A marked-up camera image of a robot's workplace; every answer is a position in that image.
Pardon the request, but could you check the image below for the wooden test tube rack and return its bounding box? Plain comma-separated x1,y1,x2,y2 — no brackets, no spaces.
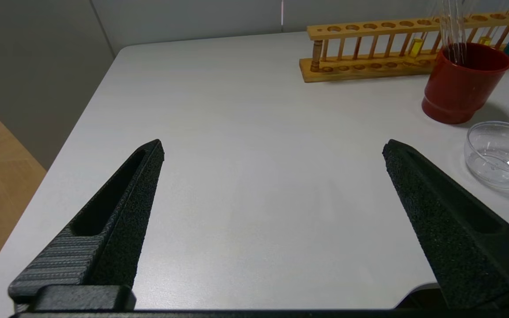
299,9,509,83

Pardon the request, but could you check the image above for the test tube with pale yellow pigment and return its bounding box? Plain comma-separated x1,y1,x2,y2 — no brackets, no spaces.
407,4,436,59

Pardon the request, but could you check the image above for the empty clear test tube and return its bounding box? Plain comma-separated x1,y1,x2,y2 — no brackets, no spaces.
454,0,477,63
439,0,459,63

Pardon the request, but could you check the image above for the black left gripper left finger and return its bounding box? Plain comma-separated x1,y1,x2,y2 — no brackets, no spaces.
8,139,165,305

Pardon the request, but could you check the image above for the red plastic cup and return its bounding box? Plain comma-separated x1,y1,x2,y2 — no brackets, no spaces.
422,42,509,125

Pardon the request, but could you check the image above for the clear glass dish with spout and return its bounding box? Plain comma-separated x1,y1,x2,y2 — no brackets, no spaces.
464,121,509,191

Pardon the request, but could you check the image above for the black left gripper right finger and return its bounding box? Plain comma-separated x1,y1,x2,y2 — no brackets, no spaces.
383,139,509,310

